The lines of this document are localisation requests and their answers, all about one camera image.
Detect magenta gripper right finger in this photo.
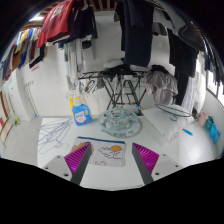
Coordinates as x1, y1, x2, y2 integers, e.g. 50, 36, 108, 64
132, 143, 159, 185

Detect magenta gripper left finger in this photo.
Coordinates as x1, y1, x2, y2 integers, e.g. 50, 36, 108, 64
64, 142, 91, 185

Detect blue detergent bottle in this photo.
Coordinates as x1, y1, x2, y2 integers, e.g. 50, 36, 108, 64
70, 97, 92, 126

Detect round pale clip hanger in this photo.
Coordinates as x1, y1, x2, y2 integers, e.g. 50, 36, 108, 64
98, 107, 140, 137

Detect white pillow bag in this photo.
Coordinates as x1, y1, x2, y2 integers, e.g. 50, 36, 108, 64
142, 107, 194, 141

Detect blue marker pen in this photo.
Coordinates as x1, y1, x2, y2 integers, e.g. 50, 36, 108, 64
183, 129, 193, 136

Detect pink cup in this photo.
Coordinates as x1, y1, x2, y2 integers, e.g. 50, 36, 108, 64
198, 111, 208, 126

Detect teal clothes pegs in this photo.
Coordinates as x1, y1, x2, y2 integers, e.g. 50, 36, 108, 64
205, 116, 220, 144

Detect grey garment on rack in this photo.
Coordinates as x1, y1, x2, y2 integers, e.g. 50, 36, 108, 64
144, 71, 178, 105

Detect black folding drying rack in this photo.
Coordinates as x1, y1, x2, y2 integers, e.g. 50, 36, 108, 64
79, 69, 146, 110

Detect black hanging jacket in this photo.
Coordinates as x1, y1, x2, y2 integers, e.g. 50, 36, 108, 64
167, 29, 199, 105

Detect red hanging shirt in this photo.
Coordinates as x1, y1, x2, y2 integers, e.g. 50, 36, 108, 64
37, 0, 74, 48

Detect dark navy hanging garment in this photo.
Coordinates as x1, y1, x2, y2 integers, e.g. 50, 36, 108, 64
58, 4, 98, 48

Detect black hanging trousers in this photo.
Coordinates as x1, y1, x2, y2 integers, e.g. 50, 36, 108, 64
116, 0, 154, 67

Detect white wire hangers pile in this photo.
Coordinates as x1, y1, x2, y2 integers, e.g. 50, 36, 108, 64
37, 118, 73, 155

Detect dark wire hanger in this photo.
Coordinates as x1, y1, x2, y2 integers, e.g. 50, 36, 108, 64
156, 104, 192, 121

